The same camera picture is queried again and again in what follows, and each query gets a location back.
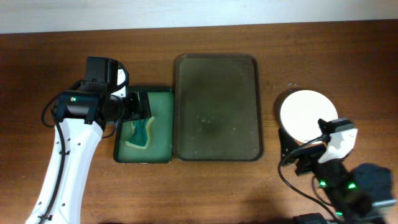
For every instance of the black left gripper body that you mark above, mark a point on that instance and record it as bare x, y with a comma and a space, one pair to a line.
130, 107

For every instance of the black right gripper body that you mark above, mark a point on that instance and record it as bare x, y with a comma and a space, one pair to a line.
308, 158

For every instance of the green and yellow sponge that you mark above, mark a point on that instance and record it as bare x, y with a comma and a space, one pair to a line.
140, 137

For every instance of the white plate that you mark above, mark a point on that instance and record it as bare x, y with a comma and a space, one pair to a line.
300, 111

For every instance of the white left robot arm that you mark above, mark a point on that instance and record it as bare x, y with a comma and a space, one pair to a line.
80, 119

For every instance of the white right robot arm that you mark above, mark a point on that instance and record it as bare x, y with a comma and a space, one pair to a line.
353, 196

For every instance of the black tray with soapy water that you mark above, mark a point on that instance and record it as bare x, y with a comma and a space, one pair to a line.
159, 150

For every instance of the brown serving tray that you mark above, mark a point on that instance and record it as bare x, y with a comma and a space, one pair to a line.
217, 115

